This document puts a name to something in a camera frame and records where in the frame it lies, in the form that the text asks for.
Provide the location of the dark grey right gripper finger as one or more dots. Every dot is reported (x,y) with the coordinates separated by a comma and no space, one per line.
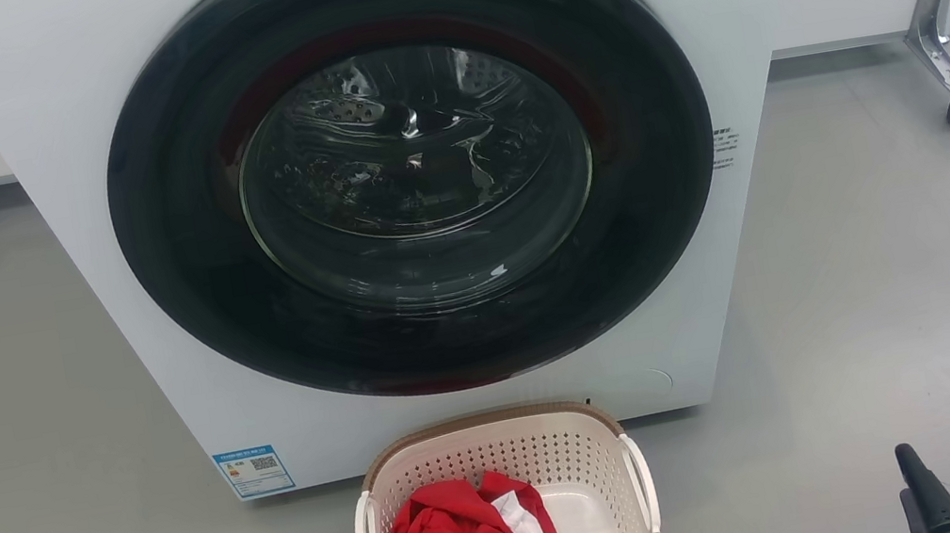
(930,504)

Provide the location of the cream perforated laundry basket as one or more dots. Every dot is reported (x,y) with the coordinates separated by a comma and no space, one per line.
(562,453)

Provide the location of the blue energy label sticker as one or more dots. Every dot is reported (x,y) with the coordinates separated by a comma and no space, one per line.
(253,473)

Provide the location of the round filter cover panel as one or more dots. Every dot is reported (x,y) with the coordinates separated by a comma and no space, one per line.
(638,393)

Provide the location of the black round washer door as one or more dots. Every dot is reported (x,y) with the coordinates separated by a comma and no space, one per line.
(178,256)

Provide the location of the white front-load washing machine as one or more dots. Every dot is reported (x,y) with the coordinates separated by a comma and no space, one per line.
(49,105)

